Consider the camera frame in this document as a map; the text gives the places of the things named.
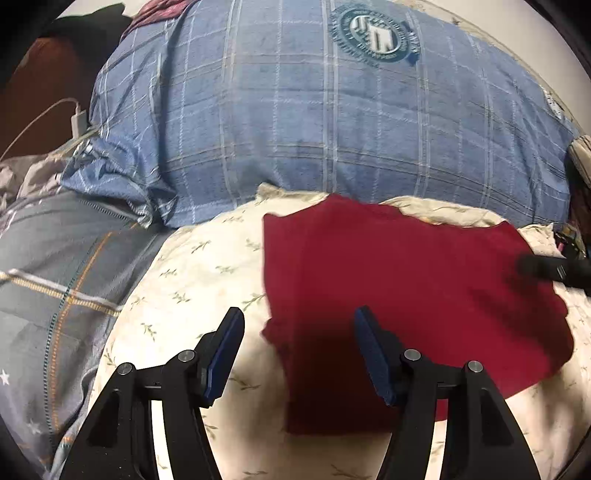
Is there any white charger plug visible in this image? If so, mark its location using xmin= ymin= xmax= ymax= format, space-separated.
xmin=69 ymin=108 xmax=90 ymax=139

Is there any grey plaid bedsheet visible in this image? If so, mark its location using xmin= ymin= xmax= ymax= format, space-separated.
xmin=0 ymin=189 xmax=172 ymax=476

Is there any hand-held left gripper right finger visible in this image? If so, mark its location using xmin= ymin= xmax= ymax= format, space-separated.
xmin=353 ymin=305 xmax=541 ymax=480

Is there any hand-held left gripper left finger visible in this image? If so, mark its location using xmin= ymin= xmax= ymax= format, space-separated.
xmin=59 ymin=307 xmax=245 ymax=480

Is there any red knit sweater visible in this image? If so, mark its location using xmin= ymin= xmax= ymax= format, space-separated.
xmin=261 ymin=194 xmax=575 ymax=435

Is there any black cloth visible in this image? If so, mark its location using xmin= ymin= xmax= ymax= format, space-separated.
xmin=45 ymin=2 xmax=136 ymax=52

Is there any blue plaid pillow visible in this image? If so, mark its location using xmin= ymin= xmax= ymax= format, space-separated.
xmin=60 ymin=0 xmax=580 ymax=230

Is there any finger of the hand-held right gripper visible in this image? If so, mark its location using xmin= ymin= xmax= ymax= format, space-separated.
xmin=517 ymin=253 xmax=591 ymax=296

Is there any brown wooden headboard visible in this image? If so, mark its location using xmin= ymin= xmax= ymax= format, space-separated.
xmin=0 ymin=37 xmax=99 ymax=158

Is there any cream leaf-print pillow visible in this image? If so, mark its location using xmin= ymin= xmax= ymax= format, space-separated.
xmin=92 ymin=182 xmax=591 ymax=480

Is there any white charger cable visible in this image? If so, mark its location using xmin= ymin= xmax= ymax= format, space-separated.
xmin=0 ymin=97 xmax=83 ymax=160

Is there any grey crumpled cloth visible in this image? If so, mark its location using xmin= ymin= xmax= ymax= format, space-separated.
xmin=0 ymin=150 xmax=68 ymax=210

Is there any dark red patterned cloth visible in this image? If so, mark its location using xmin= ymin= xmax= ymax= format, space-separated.
xmin=124 ymin=0 xmax=191 ymax=34

